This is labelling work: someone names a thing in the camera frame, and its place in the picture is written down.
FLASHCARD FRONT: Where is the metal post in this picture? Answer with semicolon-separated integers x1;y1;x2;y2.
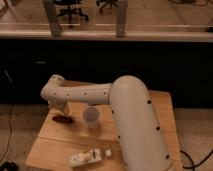
116;0;128;37
42;0;62;37

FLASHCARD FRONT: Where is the clear plastic bottle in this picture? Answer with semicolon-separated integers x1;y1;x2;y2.
69;148;112;168

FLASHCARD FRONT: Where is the left metal post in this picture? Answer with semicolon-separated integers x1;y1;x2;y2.
42;0;62;37

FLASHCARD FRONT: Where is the black object floor corner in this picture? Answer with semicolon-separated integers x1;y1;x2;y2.
0;162;19;171

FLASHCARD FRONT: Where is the black floor cable left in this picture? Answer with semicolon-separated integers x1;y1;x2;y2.
0;103;15;163

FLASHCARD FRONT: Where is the black floor cable right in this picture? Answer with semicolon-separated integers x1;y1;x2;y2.
179;148;213;170

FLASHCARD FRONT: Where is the black office chair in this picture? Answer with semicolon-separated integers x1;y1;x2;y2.
96;0;118;13
53;0;89;23

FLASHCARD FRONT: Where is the black floor cable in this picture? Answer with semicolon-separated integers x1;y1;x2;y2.
179;148;213;170
0;103;15;163

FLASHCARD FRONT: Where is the right metal post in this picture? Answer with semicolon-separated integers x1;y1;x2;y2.
116;0;128;37

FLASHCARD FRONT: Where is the black office chair right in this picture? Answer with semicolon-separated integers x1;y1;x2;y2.
96;0;118;13

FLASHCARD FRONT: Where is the white paper cup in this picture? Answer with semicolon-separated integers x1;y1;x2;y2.
82;106;100;129

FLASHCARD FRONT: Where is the black office chair left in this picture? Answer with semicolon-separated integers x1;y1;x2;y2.
53;0;89;23

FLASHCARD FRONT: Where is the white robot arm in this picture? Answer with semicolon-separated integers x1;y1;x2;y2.
41;75;174;171

